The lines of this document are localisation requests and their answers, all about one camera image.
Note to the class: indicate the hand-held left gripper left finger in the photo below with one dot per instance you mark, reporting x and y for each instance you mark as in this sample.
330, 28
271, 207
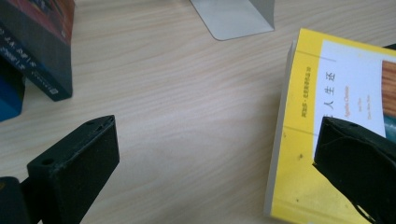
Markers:
74, 165

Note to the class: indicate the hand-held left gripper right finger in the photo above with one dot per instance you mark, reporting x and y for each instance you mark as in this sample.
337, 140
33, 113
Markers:
358, 158

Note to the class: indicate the yellow book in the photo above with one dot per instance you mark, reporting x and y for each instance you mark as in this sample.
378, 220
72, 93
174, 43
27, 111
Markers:
299, 174

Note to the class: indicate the blue book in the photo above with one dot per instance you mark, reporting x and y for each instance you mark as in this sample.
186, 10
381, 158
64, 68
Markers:
9, 102

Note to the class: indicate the red illustrated book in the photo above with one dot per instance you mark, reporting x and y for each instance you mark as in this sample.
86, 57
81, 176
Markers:
46, 62

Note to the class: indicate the white expandable book rack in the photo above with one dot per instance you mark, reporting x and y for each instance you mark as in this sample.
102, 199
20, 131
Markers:
230, 18

